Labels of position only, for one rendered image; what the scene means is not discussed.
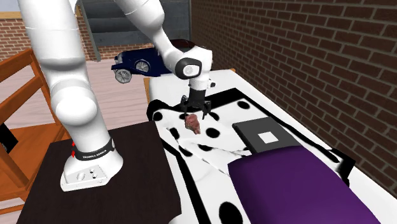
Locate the small pink-brown figure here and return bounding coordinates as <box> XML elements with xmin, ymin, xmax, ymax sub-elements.
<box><xmin>185</xmin><ymin>113</ymin><xmax>202</xmax><ymax>136</ymax></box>

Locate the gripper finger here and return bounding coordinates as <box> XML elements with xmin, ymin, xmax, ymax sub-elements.
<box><xmin>180</xmin><ymin>95</ymin><xmax>191</xmax><ymax>117</ymax></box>
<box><xmin>202</xmin><ymin>101</ymin><xmax>213</xmax><ymax>120</ymax></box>

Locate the orange wooden chair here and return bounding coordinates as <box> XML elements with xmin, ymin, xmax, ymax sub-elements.
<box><xmin>0</xmin><ymin>48</ymin><xmax>74</xmax><ymax>216</ymax></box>

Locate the dark robot stand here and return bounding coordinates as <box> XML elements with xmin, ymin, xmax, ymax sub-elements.
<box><xmin>17</xmin><ymin>120</ymin><xmax>183</xmax><ymax>224</ymax></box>

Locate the dark blue vintage toy car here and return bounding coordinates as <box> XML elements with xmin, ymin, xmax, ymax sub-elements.
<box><xmin>111</xmin><ymin>38</ymin><xmax>199</xmax><ymax>85</ymax></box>

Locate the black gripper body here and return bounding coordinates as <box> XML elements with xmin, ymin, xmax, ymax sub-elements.
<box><xmin>188</xmin><ymin>88</ymin><xmax>208</xmax><ymax>108</ymax></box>

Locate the grey staircase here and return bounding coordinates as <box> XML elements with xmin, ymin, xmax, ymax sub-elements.
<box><xmin>76</xmin><ymin>0</ymin><xmax>192</xmax><ymax>63</ymax></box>

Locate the white blanket with black dots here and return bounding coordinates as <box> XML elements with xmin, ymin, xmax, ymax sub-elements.
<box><xmin>146</xmin><ymin>87</ymin><xmax>356</xmax><ymax>224</ymax></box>

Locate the purple pillow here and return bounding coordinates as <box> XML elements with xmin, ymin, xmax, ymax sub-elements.
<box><xmin>228</xmin><ymin>144</ymin><xmax>382</xmax><ymax>224</ymax></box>

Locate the grey tablet with white square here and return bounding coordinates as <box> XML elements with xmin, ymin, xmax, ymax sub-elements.
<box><xmin>232</xmin><ymin>116</ymin><xmax>302</xmax><ymax>154</ymax></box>

